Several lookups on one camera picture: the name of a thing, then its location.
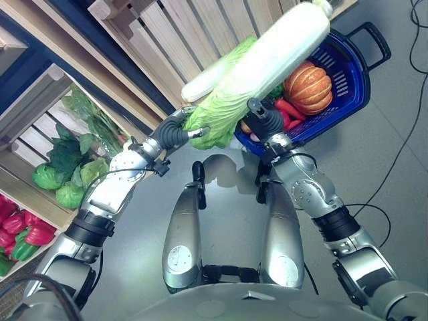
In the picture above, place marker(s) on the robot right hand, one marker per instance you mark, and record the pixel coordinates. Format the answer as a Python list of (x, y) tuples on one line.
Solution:
[(272, 122)]

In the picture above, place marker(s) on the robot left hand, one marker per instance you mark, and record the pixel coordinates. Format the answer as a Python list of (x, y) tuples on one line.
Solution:
[(172, 132)]

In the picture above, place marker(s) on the napa cabbage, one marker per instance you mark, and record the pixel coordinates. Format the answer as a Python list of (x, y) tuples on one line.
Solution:
[(267, 63), (207, 80)]

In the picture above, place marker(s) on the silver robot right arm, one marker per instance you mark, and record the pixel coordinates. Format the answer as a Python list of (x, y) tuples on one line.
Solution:
[(334, 220)]

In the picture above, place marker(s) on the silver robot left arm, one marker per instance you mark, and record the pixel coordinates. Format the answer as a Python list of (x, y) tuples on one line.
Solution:
[(110, 190)]

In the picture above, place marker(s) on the blue plastic shopping basket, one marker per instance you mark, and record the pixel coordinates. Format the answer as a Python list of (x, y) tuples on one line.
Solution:
[(347, 87)]

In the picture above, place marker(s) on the red chili pepper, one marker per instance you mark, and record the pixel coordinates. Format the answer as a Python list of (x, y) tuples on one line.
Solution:
[(290, 123), (290, 109)]

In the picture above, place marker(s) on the brown potato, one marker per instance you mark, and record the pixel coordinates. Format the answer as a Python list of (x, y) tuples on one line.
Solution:
[(245, 127)]

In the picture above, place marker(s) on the orange pumpkin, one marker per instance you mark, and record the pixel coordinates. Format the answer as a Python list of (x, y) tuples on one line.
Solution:
[(309, 88)]

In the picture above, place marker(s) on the dark robot left foot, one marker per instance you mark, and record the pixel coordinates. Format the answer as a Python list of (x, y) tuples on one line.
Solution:
[(199, 180)]

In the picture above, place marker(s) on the dark robot foot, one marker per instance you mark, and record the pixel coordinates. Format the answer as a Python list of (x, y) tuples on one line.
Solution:
[(199, 180), (262, 187)]

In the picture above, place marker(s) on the dark robot right foot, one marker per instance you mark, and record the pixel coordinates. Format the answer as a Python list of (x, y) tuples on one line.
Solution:
[(262, 187)]

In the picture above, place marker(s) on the round green cabbage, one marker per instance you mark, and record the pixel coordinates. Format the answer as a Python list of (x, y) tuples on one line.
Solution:
[(95, 170), (68, 197), (47, 177)]

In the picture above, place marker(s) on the bunch of dark leafy greens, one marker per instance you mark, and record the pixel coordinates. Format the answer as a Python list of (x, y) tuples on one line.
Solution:
[(80, 133)]

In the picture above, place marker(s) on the empty slatted wooden crate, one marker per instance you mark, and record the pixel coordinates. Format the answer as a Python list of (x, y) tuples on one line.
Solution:
[(174, 36)]

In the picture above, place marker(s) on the silver robot left leg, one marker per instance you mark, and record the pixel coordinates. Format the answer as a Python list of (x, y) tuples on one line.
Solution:
[(182, 240)]

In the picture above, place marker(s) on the silver robot leg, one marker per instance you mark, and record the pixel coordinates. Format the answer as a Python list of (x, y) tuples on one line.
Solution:
[(182, 240), (282, 240)]

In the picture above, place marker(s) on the silver robot right leg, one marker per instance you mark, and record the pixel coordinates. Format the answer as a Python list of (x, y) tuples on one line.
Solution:
[(282, 240)]

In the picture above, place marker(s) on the wooden crate with greens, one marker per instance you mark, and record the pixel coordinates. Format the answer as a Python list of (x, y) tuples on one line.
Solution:
[(43, 130)]

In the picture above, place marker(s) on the wooden crate with peppers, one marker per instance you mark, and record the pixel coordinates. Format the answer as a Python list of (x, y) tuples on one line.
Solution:
[(50, 217)]

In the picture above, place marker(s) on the red bell pepper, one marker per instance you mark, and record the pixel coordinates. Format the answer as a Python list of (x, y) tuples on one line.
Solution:
[(6, 204), (40, 234), (15, 222)]

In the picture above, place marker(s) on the silver robot torso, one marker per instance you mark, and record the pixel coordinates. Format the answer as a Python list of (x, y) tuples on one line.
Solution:
[(247, 306)]

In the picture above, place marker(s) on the green bell pepper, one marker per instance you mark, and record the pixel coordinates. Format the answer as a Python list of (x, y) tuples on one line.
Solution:
[(24, 249), (5, 264)]

